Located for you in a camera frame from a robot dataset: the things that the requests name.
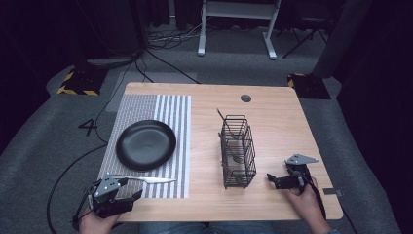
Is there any white plastic knife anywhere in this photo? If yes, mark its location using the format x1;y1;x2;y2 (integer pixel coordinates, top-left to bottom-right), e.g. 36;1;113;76
111;174;178;186

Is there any dark metal utensil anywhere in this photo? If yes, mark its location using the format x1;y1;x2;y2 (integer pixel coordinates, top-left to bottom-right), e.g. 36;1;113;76
220;161;243;183

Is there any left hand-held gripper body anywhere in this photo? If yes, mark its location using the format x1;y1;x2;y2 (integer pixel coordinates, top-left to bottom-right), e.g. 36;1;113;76
87;173;134;219

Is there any black floor cable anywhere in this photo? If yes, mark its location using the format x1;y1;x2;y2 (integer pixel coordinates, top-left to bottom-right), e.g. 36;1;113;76
144;48;203;85

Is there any dark metal spoon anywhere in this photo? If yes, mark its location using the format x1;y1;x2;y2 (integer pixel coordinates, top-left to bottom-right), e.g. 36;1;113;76
218;132;244;164

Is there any bundle of floor cables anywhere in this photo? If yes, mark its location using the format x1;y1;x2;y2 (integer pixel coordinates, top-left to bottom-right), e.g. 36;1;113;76
147;15;212;51

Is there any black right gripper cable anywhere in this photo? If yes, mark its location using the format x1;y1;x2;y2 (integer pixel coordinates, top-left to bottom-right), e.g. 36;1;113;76
291;165;359;234

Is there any black wire cutlery holder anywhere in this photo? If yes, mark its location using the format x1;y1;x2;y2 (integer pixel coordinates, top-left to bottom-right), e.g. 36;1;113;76
218;113;258;190

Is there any grey striped woven placemat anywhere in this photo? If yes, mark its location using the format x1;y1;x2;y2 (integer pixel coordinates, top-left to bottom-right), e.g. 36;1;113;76
96;94;193;200

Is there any black tripod stand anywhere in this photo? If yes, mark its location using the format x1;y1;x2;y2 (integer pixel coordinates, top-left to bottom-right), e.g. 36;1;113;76
282;15;329;60

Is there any grey slanted column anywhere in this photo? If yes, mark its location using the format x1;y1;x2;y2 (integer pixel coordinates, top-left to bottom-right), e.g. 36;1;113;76
312;0;374;80

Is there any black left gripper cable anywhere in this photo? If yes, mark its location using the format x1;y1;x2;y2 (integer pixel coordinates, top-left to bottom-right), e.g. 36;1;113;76
46;141;109;234

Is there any person's left hand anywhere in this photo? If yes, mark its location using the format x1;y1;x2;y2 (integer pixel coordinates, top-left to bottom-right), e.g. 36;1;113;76
78;208;122;234

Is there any round black plate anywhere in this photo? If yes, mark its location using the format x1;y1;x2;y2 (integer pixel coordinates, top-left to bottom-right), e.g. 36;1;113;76
115;119;177;173

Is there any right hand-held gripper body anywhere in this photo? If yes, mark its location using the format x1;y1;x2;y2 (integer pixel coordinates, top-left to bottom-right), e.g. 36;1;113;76
276;153;319;196

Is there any person's right hand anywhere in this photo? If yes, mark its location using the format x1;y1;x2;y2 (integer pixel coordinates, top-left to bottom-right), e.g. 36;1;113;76
283;177;326;226

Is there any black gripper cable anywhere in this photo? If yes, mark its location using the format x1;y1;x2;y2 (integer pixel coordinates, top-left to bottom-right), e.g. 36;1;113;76
291;165;359;234
46;141;109;234

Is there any white metal desk frame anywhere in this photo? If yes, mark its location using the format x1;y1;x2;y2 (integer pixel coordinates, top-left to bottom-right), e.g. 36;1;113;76
197;0;282;60

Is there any black yellow striped stand base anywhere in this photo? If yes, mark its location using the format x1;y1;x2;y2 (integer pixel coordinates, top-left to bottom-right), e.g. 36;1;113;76
286;72;333;100
56;65;109;98

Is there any grey tape label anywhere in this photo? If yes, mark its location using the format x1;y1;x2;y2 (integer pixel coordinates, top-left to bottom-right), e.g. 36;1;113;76
322;187;344;197

